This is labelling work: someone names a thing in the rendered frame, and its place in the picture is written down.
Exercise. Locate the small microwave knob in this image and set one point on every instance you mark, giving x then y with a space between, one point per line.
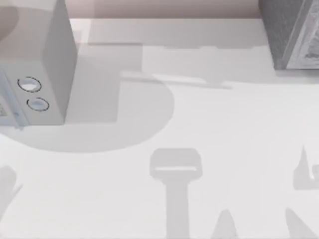
38 104

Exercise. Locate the large microwave knob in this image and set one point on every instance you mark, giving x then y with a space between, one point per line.
29 84

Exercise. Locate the pale microwave oven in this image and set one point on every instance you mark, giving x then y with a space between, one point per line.
37 49

